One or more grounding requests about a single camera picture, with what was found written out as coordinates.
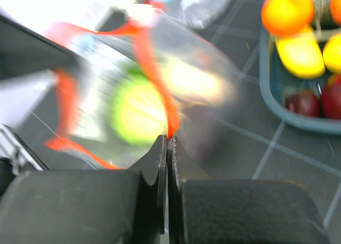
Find clear bag with orange zipper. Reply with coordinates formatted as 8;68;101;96
45;2;238;169

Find orange fruit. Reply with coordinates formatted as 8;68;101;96
330;0;341;25
261;0;314;36

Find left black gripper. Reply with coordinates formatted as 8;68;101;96
1;15;77;80

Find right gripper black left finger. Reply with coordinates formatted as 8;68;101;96
1;136;167;243

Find white radish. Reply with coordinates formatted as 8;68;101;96
163;61;231;104

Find dark red apple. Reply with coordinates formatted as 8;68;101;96
283;90;320;117

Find clear bag with blue zipper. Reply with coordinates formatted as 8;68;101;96
150;0;232;29

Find yellow fruit centre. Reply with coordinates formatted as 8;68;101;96
323;34;341;74

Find long yellow lemon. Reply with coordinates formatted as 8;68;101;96
275;26;326;79

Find grey green melon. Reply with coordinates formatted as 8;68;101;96
311;0;337;29

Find black grid mat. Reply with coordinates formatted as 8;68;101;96
1;0;340;236

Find teal fruit bowl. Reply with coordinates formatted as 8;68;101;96
259;27;340;135

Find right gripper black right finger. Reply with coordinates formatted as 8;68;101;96
167;136;329;243

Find large green cabbage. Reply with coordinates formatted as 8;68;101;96
109;65;167;145

